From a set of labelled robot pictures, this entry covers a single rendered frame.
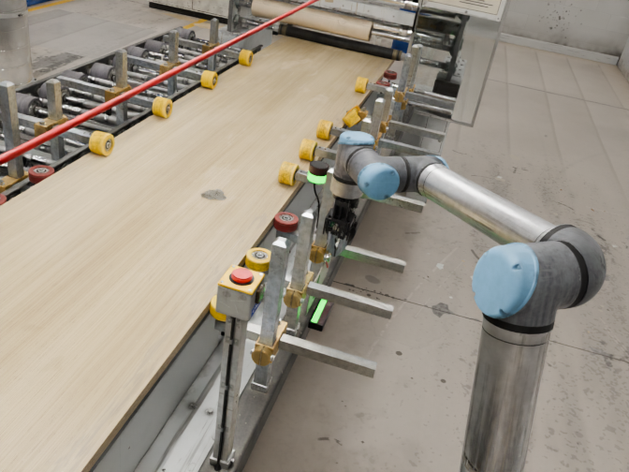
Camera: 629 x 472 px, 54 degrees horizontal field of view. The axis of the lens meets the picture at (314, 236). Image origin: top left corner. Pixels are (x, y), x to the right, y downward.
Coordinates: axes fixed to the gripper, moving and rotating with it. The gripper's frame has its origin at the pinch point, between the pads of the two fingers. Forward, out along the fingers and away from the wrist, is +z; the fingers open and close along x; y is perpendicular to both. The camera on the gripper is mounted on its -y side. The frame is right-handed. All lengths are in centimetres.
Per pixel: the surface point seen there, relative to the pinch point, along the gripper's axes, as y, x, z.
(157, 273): 25, -43, 7
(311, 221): 9.6, -6.6, -12.9
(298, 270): 9.6, -8.0, 3.4
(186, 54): -191, -140, 15
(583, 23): -876, 168, 48
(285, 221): -18.4, -21.0, 5.9
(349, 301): 5.4, 7.6, 11.7
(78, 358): 61, -43, 7
